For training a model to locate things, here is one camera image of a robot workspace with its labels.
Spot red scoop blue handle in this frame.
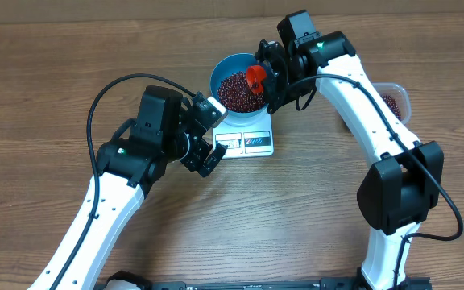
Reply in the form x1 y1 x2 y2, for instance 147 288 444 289
246 64 267 94

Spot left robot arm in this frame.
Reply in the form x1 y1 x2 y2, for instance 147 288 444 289
32 85 226 289

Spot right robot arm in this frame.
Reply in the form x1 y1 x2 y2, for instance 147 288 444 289
255 10 444 289

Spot blue bowl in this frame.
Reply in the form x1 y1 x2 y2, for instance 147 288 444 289
209 53 271 111

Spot red beans in bowl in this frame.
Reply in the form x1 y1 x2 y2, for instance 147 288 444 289
217 72 265 113

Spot white digital kitchen scale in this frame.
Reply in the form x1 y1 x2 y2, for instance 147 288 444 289
212 106 275 159

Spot clear plastic container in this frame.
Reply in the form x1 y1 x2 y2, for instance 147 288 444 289
373 82 412 124

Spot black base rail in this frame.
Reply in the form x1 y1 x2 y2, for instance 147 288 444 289
93 264 433 290

